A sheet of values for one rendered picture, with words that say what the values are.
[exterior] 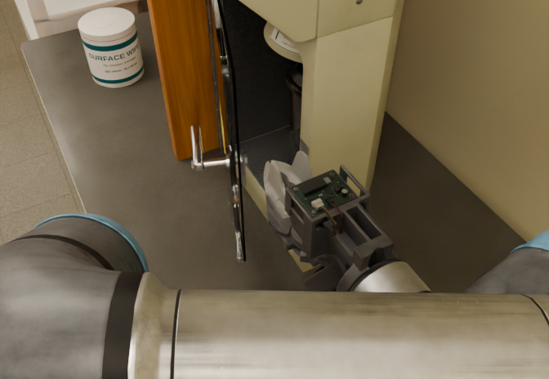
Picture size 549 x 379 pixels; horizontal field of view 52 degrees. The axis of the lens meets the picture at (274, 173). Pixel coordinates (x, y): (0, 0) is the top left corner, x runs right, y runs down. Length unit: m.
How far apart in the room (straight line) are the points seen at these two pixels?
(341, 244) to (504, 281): 0.15
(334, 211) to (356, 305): 0.22
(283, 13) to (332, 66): 0.12
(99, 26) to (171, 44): 0.38
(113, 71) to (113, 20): 0.12
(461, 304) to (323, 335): 0.09
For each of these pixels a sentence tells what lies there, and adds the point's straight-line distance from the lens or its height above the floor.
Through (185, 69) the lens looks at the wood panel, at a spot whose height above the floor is 1.16.
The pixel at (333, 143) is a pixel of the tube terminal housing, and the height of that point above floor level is 1.23.
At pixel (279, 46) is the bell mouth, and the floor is 1.33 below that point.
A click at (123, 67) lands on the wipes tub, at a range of 1.41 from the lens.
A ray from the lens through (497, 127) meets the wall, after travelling 1.13.
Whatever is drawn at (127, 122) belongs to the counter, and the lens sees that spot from 1.33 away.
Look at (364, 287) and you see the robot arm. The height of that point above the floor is 1.33.
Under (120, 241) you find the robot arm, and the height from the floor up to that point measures 1.40.
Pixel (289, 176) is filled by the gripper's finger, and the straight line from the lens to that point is 0.67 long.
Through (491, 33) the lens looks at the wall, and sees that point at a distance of 1.09.
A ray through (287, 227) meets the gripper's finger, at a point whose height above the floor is 1.29.
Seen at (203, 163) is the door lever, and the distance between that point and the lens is 0.81.
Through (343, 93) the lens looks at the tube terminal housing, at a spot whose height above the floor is 1.31.
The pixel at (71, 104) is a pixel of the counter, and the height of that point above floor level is 0.94.
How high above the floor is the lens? 1.76
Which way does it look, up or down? 45 degrees down
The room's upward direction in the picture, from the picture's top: straight up
